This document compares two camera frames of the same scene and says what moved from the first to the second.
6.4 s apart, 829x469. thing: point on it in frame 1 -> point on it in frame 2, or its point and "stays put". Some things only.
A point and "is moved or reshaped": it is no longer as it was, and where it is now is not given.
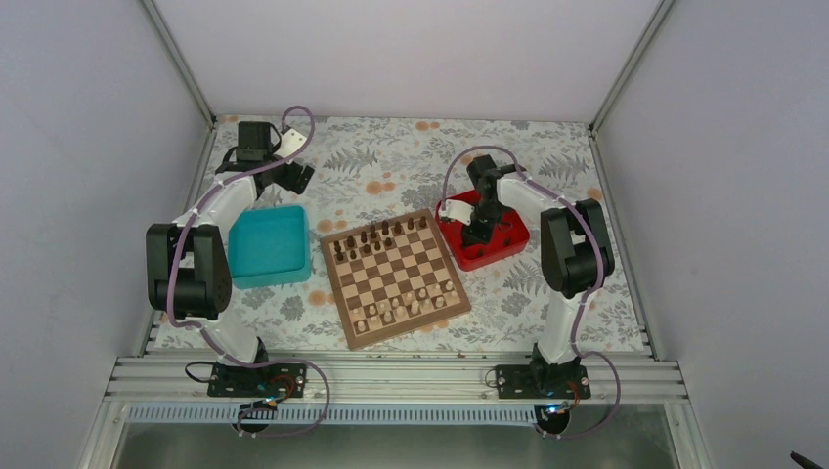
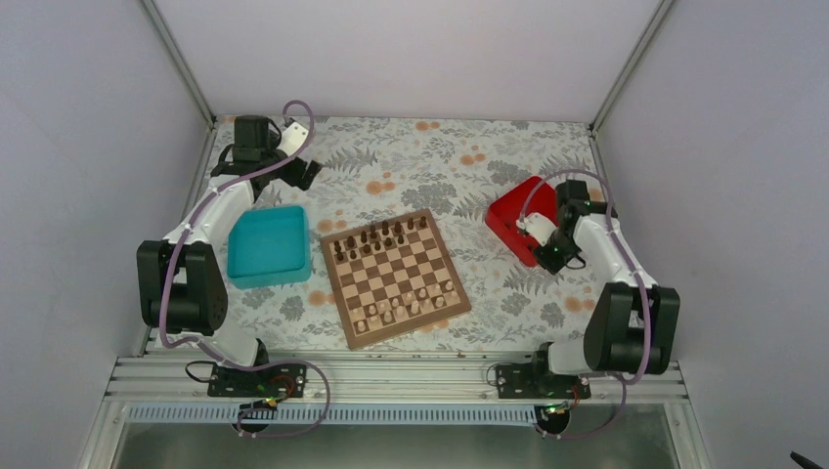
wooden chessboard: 393,276 stays put
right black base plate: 543,381 stays put
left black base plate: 231,380 stays put
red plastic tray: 510,236 is moved or reshaped
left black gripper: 289,182 stays put
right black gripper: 471,236 -> 553,266
